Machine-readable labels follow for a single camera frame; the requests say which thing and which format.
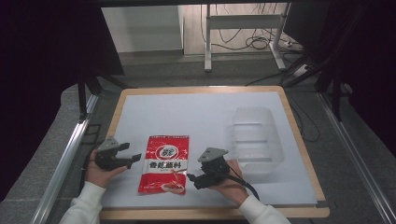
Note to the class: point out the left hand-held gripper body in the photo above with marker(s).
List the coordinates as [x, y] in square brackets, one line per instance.
[107, 155]

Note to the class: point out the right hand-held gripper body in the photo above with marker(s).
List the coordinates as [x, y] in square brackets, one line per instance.
[214, 168]

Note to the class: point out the red seasoning packet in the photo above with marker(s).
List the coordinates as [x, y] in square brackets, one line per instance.
[165, 165]

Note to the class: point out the clear plastic container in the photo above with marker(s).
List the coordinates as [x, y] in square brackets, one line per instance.
[258, 140]

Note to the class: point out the person's left hand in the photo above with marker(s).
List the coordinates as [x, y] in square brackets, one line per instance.
[99, 174]

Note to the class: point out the person's right hand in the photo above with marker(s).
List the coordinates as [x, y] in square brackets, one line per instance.
[231, 186]

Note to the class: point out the white table mat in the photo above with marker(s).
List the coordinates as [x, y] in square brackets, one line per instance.
[202, 115]

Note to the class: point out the dark curtain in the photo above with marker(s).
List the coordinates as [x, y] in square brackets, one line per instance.
[373, 62]
[40, 77]

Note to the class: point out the white cabinet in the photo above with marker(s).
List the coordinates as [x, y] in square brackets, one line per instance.
[143, 28]

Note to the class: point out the white power strip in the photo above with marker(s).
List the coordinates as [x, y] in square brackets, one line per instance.
[301, 70]

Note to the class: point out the aluminium rail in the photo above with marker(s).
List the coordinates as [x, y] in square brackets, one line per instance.
[355, 155]
[62, 168]

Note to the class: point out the white metal desk frame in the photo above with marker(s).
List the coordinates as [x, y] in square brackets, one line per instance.
[243, 21]

